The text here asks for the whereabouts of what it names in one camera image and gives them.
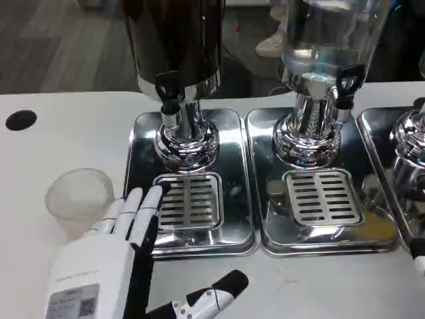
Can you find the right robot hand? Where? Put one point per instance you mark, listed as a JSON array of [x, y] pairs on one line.
[[419, 259]]

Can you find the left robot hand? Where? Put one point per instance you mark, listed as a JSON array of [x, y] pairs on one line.
[[89, 266]]

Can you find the clear ribbed glass cup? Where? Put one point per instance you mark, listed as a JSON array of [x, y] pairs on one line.
[[76, 196]]

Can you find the chrome dispenser base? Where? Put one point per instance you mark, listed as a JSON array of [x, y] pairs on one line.
[[411, 133]]

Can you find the steel drip tray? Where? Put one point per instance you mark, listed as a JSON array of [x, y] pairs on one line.
[[262, 149], [232, 149], [375, 126]]

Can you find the black round counter hole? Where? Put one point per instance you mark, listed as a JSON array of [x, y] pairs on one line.
[[20, 120]]

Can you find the black dispenser tap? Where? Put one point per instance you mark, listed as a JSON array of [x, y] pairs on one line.
[[166, 86], [345, 99]]

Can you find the dark drink dispenser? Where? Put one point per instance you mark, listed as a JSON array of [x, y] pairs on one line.
[[172, 33]]

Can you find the clear drink dispenser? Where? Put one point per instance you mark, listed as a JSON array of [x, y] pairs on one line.
[[315, 26]]

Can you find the person's shoe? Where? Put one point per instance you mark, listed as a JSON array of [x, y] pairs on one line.
[[267, 46], [275, 10]]

